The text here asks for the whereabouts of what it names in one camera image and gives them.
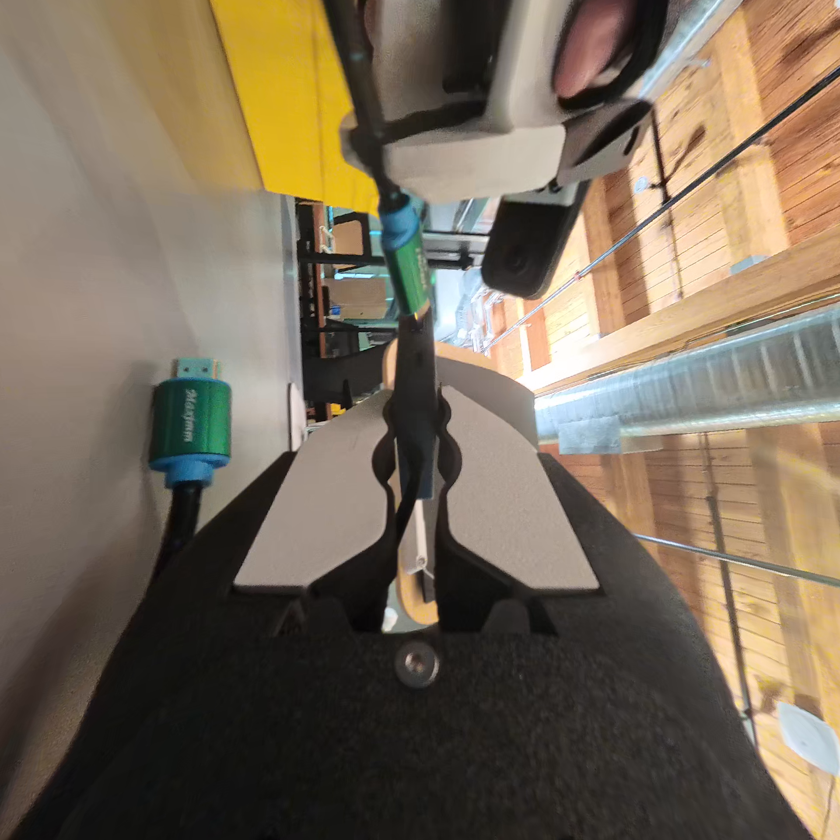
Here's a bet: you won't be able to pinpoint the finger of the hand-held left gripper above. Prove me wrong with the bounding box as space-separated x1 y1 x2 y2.
340 115 567 206

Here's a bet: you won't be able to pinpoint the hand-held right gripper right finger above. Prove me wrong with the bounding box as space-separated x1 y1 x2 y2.
435 385 602 634

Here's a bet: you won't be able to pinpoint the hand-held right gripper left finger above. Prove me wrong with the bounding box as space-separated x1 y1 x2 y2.
233 390 399 633

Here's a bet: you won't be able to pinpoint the black braided cable green plugs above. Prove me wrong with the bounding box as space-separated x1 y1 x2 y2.
147 0 437 580

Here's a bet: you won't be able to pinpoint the dark adapter with short cable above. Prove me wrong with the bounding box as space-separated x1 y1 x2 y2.
390 315 441 573

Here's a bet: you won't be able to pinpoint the yellow plastic bin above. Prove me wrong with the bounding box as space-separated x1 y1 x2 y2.
209 0 389 216

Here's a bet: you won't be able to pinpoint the grey desk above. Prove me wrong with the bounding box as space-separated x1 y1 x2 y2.
0 0 308 834

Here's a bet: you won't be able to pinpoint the person's left hand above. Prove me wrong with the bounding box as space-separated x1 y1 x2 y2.
554 0 636 99

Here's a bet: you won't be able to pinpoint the white panel stand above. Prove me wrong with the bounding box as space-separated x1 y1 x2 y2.
286 382 435 577

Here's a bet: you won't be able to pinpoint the white ceiling device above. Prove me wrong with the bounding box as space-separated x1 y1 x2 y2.
776 701 840 774

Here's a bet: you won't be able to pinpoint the silver ventilation duct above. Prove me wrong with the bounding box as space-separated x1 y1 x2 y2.
535 307 840 455

